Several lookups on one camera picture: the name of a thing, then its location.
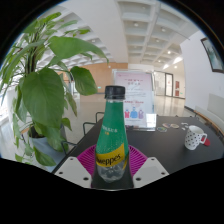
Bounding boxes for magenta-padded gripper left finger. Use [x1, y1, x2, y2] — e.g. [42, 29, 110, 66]
[54, 144, 98, 190]

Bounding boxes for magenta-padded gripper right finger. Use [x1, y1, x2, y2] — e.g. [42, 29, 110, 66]
[127, 144, 170, 190]

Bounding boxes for green drink bottle yellow label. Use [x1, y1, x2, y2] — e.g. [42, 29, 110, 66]
[94, 85, 130, 184]

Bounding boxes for black metal chairs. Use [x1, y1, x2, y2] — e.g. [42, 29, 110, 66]
[61, 111, 106, 156]

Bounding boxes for white polka dot mug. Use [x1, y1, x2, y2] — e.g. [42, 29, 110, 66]
[184, 124, 208, 151]

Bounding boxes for flat round red coaster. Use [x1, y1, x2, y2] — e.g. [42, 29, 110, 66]
[201, 137, 212, 147]

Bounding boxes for clear acrylic sign stand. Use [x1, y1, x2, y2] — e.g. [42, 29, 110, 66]
[112, 69, 157, 130]

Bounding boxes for potted green leafy plant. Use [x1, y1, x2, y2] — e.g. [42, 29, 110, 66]
[0, 12, 110, 168]

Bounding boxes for long white bench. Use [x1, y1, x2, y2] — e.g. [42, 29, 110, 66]
[184, 93, 224, 138]

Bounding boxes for framed landscape picture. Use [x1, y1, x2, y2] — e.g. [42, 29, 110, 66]
[200, 37, 224, 74]

